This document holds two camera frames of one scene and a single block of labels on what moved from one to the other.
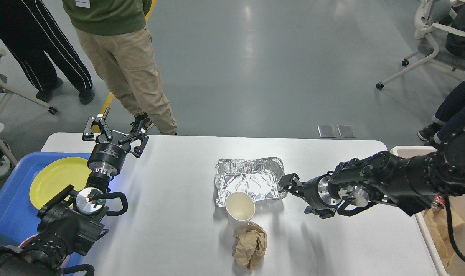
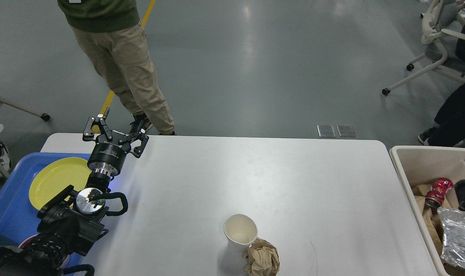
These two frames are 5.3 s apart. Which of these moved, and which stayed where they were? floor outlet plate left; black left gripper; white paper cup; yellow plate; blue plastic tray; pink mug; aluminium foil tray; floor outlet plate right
Moved: white paper cup; aluminium foil tray
Stayed: pink mug; black left gripper; yellow plate; blue plastic tray; floor outlet plate left; floor outlet plate right
